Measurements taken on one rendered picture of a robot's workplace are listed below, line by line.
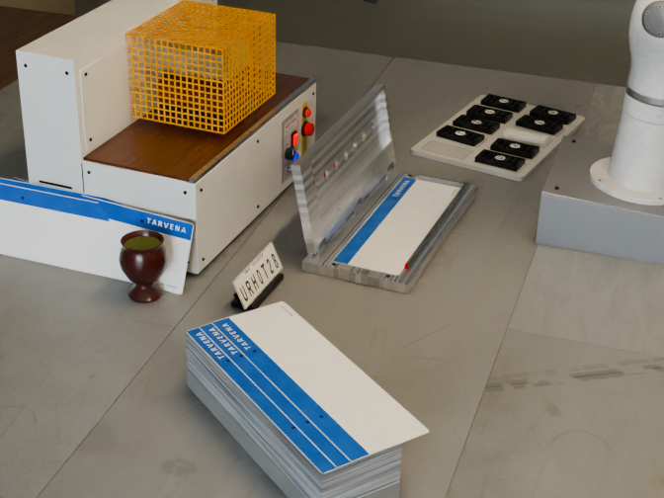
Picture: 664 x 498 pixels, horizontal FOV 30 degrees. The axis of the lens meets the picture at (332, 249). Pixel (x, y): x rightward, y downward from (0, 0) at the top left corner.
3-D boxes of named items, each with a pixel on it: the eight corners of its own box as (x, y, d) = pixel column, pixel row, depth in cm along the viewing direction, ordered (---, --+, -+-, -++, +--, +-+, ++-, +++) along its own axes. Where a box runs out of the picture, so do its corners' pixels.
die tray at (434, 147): (522, 182, 264) (522, 178, 264) (409, 153, 276) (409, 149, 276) (586, 121, 295) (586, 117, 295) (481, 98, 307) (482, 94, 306)
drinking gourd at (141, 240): (119, 285, 222) (115, 230, 217) (166, 280, 224) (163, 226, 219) (124, 309, 215) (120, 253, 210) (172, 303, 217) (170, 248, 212)
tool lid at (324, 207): (299, 165, 219) (290, 165, 219) (317, 261, 226) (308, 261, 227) (384, 83, 255) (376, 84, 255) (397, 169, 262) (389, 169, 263)
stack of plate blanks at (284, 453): (399, 501, 172) (403, 443, 168) (320, 534, 166) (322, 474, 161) (259, 362, 202) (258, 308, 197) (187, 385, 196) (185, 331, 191)
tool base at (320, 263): (407, 294, 222) (408, 277, 220) (301, 270, 229) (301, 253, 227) (476, 196, 258) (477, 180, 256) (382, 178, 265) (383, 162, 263)
